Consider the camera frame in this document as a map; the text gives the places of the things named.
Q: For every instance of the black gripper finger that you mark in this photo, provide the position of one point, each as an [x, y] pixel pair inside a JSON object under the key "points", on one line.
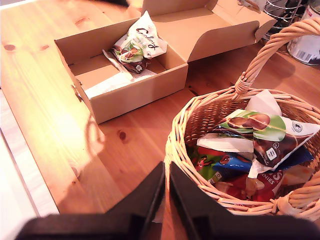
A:
{"points": [[150, 200], [190, 197]]}

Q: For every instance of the blue Terry's chocolate orange bag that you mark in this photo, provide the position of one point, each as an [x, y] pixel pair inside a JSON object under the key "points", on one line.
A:
{"points": [[232, 165]]}

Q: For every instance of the white green Galaxy egg bag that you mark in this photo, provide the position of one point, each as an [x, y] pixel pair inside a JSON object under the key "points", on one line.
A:
{"points": [[225, 143], [270, 140], [142, 42]]}

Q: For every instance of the red mini bunnies bag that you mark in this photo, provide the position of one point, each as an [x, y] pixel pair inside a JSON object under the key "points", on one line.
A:
{"points": [[265, 192]]}

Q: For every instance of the pale yellow orange-dotted bag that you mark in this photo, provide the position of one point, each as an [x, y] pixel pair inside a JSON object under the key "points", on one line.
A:
{"points": [[297, 175]]}

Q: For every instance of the brown cardboard box with lid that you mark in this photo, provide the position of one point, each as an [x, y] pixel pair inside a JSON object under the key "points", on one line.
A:
{"points": [[140, 100]]}

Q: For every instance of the white paper sheet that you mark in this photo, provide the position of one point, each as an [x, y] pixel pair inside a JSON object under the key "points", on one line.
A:
{"points": [[112, 83]]}

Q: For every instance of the white tin with red label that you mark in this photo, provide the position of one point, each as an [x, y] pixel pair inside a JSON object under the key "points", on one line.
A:
{"points": [[303, 50]]}

